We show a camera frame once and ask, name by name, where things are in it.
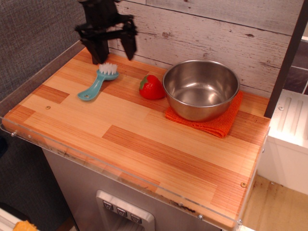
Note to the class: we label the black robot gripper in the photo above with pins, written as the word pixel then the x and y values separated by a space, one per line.
pixel 103 22

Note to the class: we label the red toy strawberry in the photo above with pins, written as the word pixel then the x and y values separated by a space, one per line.
pixel 151 88

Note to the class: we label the blue brush with white bristles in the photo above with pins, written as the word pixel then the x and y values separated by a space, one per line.
pixel 105 72

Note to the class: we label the orange folded cloth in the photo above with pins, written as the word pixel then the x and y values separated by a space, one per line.
pixel 219 126

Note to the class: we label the silver dispenser button panel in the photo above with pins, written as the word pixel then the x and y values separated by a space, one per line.
pixel 119 215

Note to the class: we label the clear acrylic edge guard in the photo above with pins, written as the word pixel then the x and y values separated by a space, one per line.
pixel 191 184

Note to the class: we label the dark grey vertical post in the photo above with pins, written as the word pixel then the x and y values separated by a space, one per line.
pixel 288 59

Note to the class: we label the grey toy fridge cabinet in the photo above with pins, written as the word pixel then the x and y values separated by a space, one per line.
pixel 79 185

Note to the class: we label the white toy sink unit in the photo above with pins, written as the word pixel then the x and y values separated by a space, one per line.
pixel 285 155

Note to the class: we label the yellow object at corner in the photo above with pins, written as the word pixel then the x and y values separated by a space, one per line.
pixel 24 226

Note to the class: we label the metal bowl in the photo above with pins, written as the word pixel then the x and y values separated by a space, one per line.
pixel 200 90

